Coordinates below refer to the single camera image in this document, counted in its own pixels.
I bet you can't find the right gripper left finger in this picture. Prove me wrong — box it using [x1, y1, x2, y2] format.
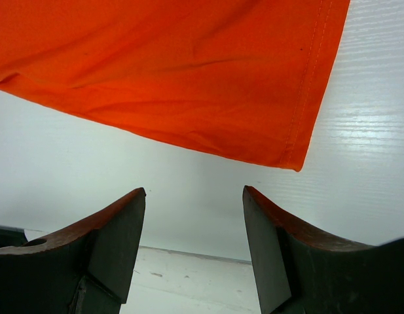
[0, 188, 146, 313]

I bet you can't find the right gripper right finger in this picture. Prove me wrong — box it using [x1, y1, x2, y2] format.
[242, 186, 404, 313]

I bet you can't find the orange t shirt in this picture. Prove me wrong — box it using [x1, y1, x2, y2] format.
[0, 1, 349, 171]

